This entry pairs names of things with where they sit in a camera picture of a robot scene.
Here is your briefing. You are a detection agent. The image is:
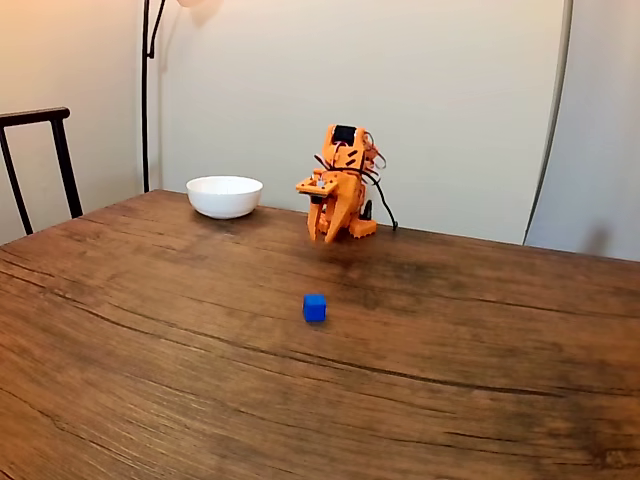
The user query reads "blue cube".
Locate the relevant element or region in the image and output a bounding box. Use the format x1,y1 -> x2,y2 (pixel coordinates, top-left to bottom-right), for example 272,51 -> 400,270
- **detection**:
302,293 -> 328,323

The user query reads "white bowl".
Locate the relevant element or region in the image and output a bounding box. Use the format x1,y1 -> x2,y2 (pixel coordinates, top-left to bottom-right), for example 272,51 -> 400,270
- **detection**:
185,174 -> 264,220

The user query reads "black floor lamp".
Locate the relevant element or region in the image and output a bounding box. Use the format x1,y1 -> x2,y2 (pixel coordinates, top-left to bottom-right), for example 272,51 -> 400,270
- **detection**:
140,0 -> 224,194

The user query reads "black chair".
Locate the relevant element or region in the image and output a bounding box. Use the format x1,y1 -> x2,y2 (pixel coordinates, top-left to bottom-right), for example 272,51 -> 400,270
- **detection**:
0,106 -> 85,236

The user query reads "black cable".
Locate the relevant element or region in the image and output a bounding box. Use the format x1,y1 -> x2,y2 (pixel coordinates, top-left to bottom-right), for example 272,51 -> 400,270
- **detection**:
357,168 -> 400,232

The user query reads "orange framed gripper camera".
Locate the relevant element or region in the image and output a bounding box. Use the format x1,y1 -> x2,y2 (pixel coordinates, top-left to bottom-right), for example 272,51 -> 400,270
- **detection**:
295,168 -> 338,195

